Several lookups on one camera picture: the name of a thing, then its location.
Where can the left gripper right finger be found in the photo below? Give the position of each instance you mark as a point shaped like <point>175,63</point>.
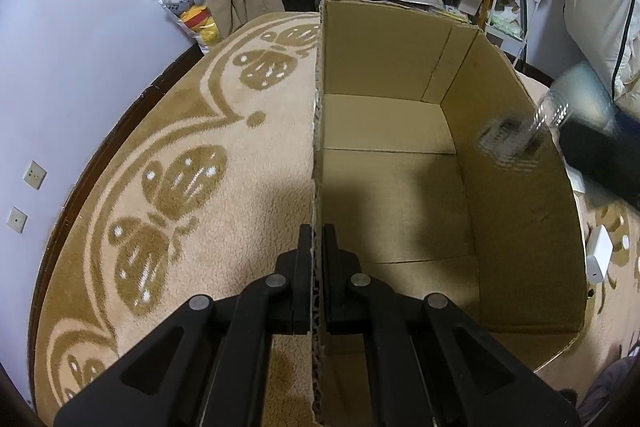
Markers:
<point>429,363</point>

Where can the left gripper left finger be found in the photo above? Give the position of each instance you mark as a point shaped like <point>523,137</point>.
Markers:
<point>207,363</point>

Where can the cartoon earbud case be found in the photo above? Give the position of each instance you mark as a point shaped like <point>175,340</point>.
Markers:
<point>516,143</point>

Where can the white square charger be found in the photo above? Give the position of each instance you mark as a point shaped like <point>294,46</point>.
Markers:
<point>599,250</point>

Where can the cardboard box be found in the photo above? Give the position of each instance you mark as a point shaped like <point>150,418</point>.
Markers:
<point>403,96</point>

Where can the white rolling cart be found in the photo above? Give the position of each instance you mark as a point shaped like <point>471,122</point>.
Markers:
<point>508,25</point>

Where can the patterned tan carpet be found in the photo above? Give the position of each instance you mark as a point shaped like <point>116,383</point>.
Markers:
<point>211,188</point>

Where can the plush toy bag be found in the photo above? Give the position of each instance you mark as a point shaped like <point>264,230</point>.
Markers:
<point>195,19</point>

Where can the wall socket lower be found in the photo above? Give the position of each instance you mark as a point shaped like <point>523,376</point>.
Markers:
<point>17,220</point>

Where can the wall socket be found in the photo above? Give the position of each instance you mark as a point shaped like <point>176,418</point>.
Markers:
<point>17,220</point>
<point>34,175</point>

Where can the wall socket upper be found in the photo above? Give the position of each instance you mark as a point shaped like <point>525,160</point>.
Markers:
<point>34,175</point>

